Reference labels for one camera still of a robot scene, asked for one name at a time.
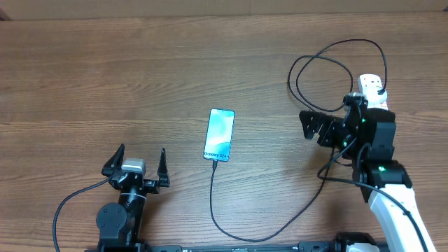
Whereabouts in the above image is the blue Galaxy smartphone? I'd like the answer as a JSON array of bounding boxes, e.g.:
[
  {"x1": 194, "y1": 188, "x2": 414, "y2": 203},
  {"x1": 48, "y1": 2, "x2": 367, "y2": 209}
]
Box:
[{"x1": 203, "y1": 108, "x2": 235, "y2": 162}]

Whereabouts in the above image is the white charger plug adapter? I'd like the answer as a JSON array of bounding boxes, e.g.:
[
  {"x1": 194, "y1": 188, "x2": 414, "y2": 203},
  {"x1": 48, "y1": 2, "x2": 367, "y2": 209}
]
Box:
[{"x1": 363, "y1": 87, "x2": 388, "y2": 110}]

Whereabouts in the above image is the white power strip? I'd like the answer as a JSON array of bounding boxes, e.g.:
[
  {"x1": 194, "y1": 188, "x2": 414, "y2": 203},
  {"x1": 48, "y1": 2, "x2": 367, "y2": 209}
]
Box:
[{"x1": 358, "y1": 73, "x2": 385, "y2": 93}]

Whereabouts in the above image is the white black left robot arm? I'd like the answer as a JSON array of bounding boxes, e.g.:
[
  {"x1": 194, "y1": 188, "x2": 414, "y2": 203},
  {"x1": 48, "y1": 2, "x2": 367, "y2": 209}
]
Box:
[{"x1": 96, "y1": 144, "x2": 170, "y2": 251}]

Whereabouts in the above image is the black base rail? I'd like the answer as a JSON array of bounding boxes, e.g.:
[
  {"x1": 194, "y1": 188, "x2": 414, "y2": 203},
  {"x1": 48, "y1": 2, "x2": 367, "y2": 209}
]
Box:
[{"x1": 85, "y1": 241, "x2": 346, "y2": 252}]

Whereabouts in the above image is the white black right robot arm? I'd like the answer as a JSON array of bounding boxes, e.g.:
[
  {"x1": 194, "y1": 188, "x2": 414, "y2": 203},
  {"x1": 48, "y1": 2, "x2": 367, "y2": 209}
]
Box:
[{"x1": 299, "y1": 92, "x2": 435, "y2": 251}]

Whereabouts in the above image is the black USB charging cable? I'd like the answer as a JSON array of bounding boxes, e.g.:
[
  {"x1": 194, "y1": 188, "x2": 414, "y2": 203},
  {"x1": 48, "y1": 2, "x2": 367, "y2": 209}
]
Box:
[{"x1": 209, "y1": 38, "x2": 389, "y2": 243}]

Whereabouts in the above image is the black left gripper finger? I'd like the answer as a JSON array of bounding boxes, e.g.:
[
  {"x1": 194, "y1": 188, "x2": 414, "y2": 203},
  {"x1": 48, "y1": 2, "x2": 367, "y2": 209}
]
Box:
[
  {"x1": 157, "y1": 148, "x2": 170, "y2": 188},
  {"x1": 101, "y1": 143, "x2": 125, "y2": 176}
]

